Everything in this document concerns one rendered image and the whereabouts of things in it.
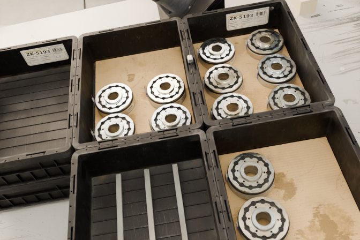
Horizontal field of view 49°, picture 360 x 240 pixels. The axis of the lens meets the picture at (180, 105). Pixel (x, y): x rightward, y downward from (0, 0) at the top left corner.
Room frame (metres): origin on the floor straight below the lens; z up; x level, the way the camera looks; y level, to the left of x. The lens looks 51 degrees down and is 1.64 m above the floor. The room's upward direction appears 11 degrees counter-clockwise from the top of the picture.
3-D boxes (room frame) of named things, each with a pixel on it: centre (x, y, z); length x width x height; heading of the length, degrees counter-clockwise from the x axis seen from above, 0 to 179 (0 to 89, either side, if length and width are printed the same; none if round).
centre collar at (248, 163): (0.41, -0.13, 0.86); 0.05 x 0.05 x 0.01
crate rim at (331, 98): (0.70, -0.20, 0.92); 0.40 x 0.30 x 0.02; 179
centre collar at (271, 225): (0.30, -0.12, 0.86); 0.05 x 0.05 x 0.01
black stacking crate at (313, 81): (0.70, -0.20, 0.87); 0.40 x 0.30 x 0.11; 179
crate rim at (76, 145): (0.71, 0.10, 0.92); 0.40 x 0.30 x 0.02; 179
